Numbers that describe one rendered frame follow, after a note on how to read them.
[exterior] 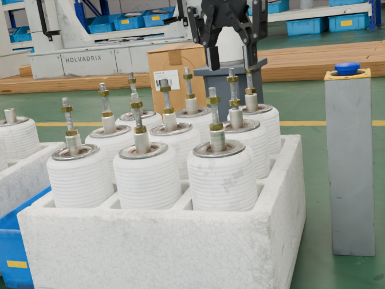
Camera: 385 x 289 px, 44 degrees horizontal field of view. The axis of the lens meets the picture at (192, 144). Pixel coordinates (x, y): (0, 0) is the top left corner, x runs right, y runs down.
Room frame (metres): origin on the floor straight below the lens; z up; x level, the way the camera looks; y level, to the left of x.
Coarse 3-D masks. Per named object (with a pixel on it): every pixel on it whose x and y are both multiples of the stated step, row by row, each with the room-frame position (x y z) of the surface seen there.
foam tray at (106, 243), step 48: (288, 144) 0.86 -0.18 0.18; (288, 192) 0.72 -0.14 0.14; (48, 240) 0.67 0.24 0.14; (96, 240) 0.64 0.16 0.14; (144, 240) 0.62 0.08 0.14; (192, 240) 0.59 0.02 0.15; (240, 240) 0.57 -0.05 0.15; (288, 240) 0.69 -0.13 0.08; (48, 288) 0.68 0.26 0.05; (96, 288) 0.65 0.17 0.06; (144, 288) 0.62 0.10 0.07; (192, 288) 0.60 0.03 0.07; (240, 288) 0.57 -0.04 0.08; (288, 288) 0.66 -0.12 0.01
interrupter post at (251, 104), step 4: (248, 96) 0.87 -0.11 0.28; (252, 96) 0.86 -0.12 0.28; (256, 96) 0.87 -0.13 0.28; (248, 100) 0.87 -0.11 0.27; (252, 100) 0.86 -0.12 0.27; (256, 100) 0.87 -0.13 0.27; (248, 104) 0.87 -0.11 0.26; (252, 104) 0.86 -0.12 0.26; (256, 104) 0.87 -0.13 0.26; (248, 108) 0.87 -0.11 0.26; (252, 108) 0.86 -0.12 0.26; (256, 108) 0.87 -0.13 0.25
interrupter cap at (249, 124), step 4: (244, 120) 0.79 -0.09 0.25; (248, 120) 0.79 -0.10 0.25; (252, 120) 0.79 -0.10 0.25; (256, 120) 0.78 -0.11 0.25; (224, 124) 0.78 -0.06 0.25; (228, 124) 0.78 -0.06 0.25; (244, 124) 0.78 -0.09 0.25; (248, 124) 0.77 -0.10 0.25; (252, 124) 0.76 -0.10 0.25; (256, 124) 0.76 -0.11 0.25; (224, 128) 0.76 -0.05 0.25; (228, 128) 0.76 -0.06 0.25; (240, 128) 0.74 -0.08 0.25; (244, 128) 0.74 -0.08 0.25; (248, 128) 0.73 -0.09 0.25; (252, 128) 0.74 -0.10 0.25; (256, 128) 0.74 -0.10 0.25; (228, 132) 0.73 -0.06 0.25; (232, 132) 0.73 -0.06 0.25; (236, 132) 0.73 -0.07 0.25; (240, 132) 0.73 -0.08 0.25
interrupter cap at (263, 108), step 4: (260, 104) 0.90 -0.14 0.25; (264, 104) 0.90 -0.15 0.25; (268, 104) 0.89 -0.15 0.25; (244, 108) 0.89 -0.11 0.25; (260, 108) 0.88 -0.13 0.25; (264, 108) 0.87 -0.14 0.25; (268, 108) 0.86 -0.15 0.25; (272, 108) 0.86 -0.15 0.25; (244, 112) 0.85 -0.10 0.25; (248, 112) 0.85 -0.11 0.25; (252, 112) 0.84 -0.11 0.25; (256, 112) 0.84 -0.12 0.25; (260, 112) 0.84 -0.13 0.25; (264, 112) 0.84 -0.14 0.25
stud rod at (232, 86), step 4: (232, 68) 0.77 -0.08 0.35; (232, 72) 0.76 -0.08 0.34; (232, 76) 0.76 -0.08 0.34; (232, 84) 0.76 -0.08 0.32; (232, 88) 0.76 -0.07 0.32; (232, 92) 0.76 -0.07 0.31; (236, 92) 0.77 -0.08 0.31; (232, 96) 0.76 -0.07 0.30; (236, 96) 0.76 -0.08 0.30; (232, 100) 0.77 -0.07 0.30; (236, 108) 0.76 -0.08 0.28
